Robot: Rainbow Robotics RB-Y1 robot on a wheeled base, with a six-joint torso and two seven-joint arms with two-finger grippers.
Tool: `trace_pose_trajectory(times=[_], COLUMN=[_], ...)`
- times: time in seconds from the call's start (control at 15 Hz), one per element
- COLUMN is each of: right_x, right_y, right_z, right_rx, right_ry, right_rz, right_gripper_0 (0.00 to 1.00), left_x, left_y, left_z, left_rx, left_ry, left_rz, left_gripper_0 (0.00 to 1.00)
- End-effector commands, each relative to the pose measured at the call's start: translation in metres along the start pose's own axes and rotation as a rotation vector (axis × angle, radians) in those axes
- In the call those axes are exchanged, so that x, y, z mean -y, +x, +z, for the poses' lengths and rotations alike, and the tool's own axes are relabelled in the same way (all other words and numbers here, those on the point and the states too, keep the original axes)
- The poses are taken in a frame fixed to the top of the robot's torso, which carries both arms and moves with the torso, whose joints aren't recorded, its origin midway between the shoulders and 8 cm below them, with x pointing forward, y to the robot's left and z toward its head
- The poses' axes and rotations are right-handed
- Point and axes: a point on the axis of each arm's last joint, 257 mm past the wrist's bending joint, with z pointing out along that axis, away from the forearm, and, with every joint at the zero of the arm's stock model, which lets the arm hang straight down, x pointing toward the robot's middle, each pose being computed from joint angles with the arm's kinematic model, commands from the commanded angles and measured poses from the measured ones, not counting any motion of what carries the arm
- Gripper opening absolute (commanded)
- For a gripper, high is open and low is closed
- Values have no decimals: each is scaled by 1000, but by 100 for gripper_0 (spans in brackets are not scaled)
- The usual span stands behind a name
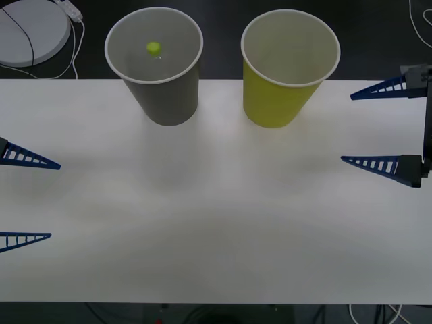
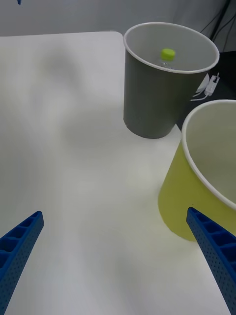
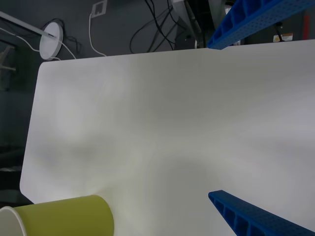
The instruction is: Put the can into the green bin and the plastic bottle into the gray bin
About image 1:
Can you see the grey plastic waste bin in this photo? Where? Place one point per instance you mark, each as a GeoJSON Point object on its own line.
{"type": "Point", "coordinates": [168, 101]}

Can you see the yellow-green plastic waste bin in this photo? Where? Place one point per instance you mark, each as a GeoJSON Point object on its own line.
{"type": "Point", "coordinates": [270, 101]}

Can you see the white power strip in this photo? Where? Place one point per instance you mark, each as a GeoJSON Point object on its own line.
{"type": "Point", "coordinates": [71, 8]}

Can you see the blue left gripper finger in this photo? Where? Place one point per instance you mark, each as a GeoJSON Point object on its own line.
{"type": "Point", "coordinates": [20, 156]}
{"type": "Point", "coordinates": [30, 235]}

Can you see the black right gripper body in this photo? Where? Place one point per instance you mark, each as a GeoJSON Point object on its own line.
{"type": "Point", "coordinates": [428, 135]}

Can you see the round pale grey floor base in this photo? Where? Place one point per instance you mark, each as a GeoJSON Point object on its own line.
{"type": "Point", "coordinates": [37, 33]}

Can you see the clear bottle with green cap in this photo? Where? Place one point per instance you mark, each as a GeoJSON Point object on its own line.
{"type": "Point", "coordinates": [153, 48]}

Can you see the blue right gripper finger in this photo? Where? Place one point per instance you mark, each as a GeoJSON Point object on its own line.
{"type": "Point", "coordinates": [416, 82]}
{"type": "Point", "coordinates": [408, 170]}

